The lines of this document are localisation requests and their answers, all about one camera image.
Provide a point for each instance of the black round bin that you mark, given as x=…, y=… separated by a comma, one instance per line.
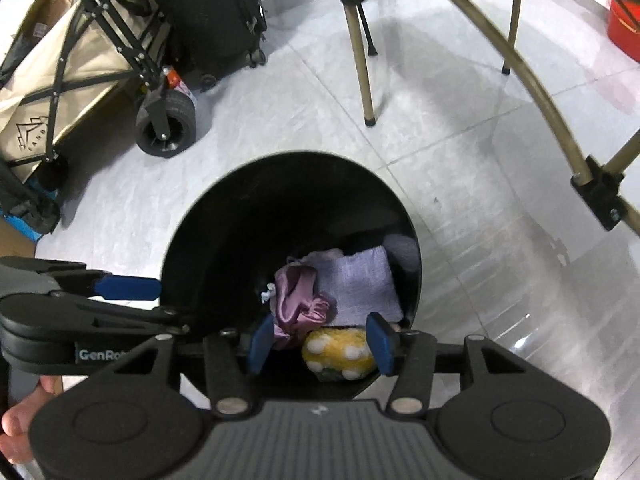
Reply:
x=260, y=210

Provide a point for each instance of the black suitcase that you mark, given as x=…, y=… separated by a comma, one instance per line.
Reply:
x=200, y=10

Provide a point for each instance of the person's left hand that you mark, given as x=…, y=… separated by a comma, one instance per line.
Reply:
x=17, y=430

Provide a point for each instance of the small white plastic piece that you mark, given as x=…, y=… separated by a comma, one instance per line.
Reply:
x=268, y=292

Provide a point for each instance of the red bucket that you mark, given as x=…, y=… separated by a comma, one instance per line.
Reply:
x=625, y=30

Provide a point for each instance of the tan folding table frame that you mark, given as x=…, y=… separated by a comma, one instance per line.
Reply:
x=597, y=192

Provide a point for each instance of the purple woven cloth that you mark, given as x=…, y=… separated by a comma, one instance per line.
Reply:
x=360, y=285

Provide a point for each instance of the yellow white-dotted plush toy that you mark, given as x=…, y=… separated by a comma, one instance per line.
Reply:
x=335, y=347

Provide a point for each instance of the cardboard box with blue tape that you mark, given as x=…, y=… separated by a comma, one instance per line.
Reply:
x=15, y=242

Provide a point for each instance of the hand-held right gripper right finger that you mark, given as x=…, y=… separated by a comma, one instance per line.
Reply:
x=382, y=342

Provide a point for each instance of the pink satin cloth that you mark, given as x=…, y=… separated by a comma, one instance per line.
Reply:
x=295, y=300

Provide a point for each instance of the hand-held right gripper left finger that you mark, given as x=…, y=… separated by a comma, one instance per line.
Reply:
x=261, y=347

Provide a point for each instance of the beige folding wagon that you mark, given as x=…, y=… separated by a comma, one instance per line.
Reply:
x=75, y=70

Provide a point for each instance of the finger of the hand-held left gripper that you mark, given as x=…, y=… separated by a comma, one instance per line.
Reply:
x=145, y=321
x=130, y=288

